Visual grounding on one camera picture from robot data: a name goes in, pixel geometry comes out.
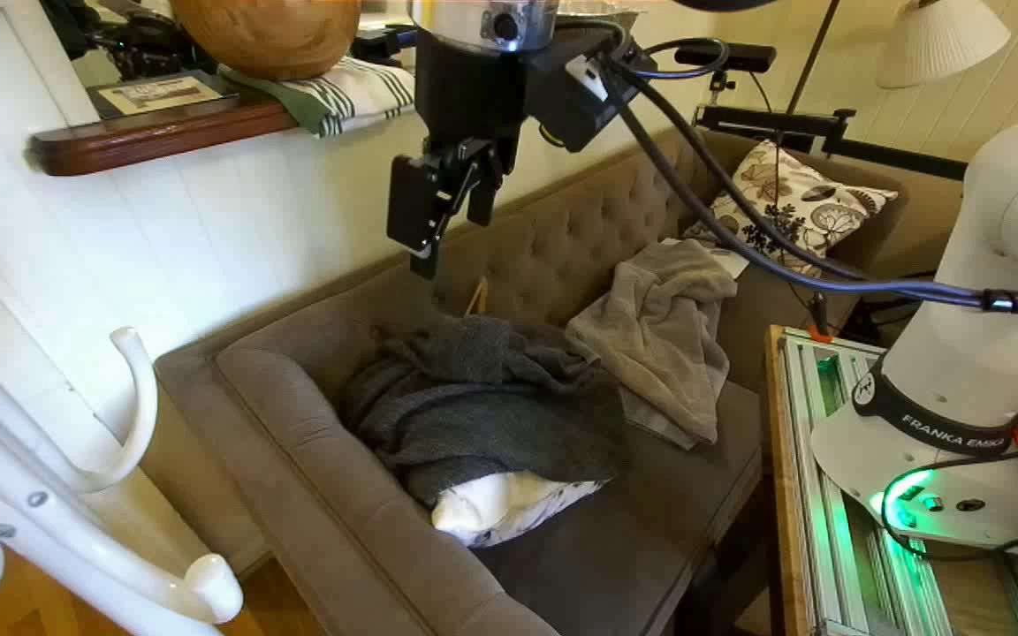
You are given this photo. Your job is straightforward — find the white lamp shade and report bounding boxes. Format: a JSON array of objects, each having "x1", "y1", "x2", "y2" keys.
[{"x1": 876, "y1": 0, "x2": 1016, "y2": 92}]

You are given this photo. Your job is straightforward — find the white coat stand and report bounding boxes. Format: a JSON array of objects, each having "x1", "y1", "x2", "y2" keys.
[{"x1": 0, "y1": 223, "x2": 249, "y2": 636}]

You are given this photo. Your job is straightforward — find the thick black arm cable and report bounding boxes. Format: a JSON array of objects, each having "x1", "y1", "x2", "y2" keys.
[{"x1": 577, "y1": 32, "x2": 1018, "y2": 317}]

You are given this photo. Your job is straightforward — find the wooden table with aluminium rails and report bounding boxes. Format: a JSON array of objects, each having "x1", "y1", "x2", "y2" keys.
[{"x1": 762, "y1": 325, "x2": 1018, "y2": 636}]

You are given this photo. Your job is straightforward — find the black stereo camera bar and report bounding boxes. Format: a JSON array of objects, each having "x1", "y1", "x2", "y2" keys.
[{"x1": 672, "y1": 39, "x2": 778, "y2": 77}]

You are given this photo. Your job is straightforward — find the green striped folded cloth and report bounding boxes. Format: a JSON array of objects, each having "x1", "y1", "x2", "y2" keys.
[{"x1": 220, "y1": 51, "x2": 416, "y2": 142}]

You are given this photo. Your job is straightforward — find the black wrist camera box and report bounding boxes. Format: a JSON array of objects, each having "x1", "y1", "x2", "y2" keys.
[{"x1": 527, "y1": 45, "x2": 639, "y2": 154}]

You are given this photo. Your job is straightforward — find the dark grey blanket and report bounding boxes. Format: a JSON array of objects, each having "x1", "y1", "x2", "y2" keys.
[{"x1": 331, "y1": 310, "x2": 634, "y2": 512}]

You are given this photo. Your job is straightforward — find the thin black base cable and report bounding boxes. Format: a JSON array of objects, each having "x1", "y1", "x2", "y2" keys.
[{"x1": 876, "y1": 439, "x2": 1018, "y2": 558}]

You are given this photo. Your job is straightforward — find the thin black lamp pole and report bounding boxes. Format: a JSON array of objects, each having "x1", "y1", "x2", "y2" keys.
[{"x1": 781, "y1": 0, "x2": 845, "y2": 120}]

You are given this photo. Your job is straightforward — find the grey-brown tufted sofa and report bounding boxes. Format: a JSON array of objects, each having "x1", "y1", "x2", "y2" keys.
[{"x1": 151, "y1": 120, "x2": 971, "y2": 636}]

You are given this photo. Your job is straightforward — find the light grey towel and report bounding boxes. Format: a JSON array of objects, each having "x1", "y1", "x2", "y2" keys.
[{"x1": 562, "y1": 236, "x2": 741, "y2": 452}]

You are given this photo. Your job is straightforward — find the round brown woven basket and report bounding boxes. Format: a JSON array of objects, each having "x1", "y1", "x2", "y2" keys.
[{"x1": 166, "y1": 0, "x2": 365, "y2": 85}]

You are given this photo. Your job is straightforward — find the floral patterned pillow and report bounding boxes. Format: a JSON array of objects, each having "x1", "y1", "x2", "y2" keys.
[{"x1": 684, "y1": 136, "x2": 900, "y2": 293}]

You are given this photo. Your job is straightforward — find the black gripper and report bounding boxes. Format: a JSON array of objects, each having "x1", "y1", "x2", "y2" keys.
[{"x1": 384, "y1": 36, "x2": 527, "y2": 282}]

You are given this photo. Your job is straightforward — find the black clutter on shelf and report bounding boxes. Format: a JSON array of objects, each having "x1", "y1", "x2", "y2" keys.
[{"x1": 44, "y1": 0, "x2": 220, "y2": 80}]

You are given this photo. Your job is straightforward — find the black metal rail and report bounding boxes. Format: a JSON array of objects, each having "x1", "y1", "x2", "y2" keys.
[{"x1": 694, "y1": 103, "x2": 969, "y2": 184}]

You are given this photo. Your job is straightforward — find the white crumpled cloth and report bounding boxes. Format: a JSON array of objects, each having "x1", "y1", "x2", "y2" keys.
[{"x1": 427, "y1": 468, "x2": 608, "y2": 554}]

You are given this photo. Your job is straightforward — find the dark wooden wall shelf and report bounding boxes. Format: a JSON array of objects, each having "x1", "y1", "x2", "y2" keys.
[{"x1": 25, "y1": 87, "x2": 299, "y2": 181}]

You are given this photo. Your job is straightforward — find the flat framed picture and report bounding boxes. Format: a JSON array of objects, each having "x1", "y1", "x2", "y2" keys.
[{"x1": 90, "y1": 67, "x2": 239, "y2": 125}]

